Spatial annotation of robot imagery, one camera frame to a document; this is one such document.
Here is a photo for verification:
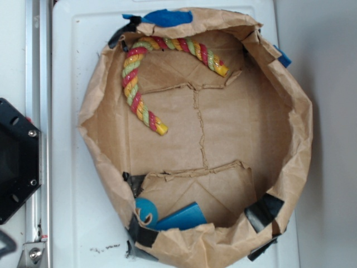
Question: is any multicolored twisted rope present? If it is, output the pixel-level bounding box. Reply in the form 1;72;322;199
121;36;230;137

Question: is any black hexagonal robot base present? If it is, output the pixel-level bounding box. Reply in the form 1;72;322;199
1;98;41;224

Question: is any brown paper bag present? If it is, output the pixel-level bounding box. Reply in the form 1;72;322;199
78;8;313;267

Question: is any blue rectangular block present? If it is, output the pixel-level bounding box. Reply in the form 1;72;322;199
155;202;207;231

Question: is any white cutting board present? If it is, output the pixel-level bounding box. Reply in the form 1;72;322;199
51;0;301;268

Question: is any aluminium extrusion rail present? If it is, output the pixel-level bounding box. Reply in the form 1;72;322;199
25;1;54;267

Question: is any metal corner bracket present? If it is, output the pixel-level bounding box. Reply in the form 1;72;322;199
17;242;47;268

